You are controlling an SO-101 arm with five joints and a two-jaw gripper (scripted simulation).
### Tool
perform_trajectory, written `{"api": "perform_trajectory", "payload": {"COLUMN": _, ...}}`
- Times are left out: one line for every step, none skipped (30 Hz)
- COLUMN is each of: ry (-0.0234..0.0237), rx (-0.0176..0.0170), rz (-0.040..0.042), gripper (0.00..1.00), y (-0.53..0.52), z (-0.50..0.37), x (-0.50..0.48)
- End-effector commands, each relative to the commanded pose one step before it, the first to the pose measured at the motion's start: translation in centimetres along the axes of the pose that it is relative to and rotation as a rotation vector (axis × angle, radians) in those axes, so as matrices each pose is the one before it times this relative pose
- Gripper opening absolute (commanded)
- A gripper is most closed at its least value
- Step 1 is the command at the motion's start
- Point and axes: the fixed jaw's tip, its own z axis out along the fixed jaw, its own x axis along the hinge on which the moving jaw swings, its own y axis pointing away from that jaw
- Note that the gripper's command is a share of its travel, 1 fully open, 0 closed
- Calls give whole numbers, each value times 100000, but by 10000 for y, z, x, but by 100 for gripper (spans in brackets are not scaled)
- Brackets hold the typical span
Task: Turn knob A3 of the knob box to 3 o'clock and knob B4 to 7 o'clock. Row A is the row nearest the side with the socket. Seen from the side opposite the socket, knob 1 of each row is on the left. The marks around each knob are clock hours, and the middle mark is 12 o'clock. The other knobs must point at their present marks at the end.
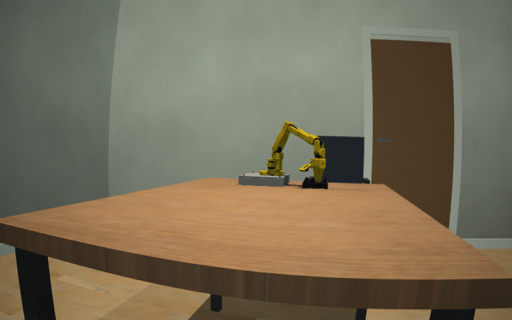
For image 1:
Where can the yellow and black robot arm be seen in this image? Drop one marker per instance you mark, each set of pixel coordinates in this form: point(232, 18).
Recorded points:
point(275, 164)

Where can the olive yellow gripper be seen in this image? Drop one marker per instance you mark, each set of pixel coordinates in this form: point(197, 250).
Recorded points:
point(318, 168)

